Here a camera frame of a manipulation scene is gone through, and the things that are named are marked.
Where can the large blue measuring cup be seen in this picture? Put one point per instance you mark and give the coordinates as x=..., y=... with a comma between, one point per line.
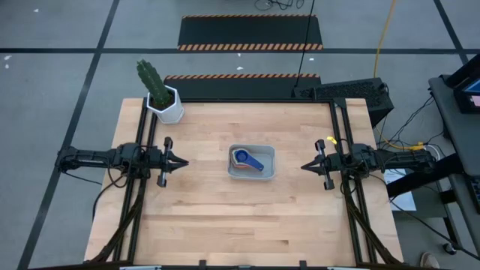
x=231, y=155

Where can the person's shoe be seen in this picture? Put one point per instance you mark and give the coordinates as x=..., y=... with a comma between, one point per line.
x=429, y=260

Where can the black mat single striped edge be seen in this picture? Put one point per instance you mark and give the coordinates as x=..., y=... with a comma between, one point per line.
x=240, y=88

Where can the dark grey side desk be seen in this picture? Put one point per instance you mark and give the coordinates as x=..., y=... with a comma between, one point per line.
x=461, y=127

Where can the yellow power plug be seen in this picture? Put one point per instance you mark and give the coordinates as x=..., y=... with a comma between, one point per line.
x=418, y=146

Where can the black mat double striped edges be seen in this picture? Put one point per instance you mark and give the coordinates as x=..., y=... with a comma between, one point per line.
x=247, y=32

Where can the white hexagonal plant pot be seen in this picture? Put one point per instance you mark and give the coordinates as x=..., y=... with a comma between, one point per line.
x=172, y=114

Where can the small navy measuring cup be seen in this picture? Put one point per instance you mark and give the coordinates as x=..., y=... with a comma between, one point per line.
x=242, y=155

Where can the white paper sheet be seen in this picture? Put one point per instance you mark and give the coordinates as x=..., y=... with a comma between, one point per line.
x=405, y=202

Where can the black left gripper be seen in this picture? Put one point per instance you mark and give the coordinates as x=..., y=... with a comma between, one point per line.
x=161, y=165

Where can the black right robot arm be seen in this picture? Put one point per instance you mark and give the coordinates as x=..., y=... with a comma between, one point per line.
x=393, y=159

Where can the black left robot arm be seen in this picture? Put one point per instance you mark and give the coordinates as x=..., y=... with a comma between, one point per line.
x=93, y=157

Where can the black computer case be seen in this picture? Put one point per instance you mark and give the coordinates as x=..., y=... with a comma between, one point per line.
x=348, y=92

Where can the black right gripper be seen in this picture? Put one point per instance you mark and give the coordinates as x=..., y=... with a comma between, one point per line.
x=335, y=165

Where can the black laptop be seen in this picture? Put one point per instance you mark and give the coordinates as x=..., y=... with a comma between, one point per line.
x=463, y=75

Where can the black caster wheel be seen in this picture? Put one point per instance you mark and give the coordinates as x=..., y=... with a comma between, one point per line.
x=449, y=248

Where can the green cactus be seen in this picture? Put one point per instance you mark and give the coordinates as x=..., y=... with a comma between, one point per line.
x=152, y=80

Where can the grey plastic basket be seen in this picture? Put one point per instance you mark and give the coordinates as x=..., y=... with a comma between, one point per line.
x=264, y=153

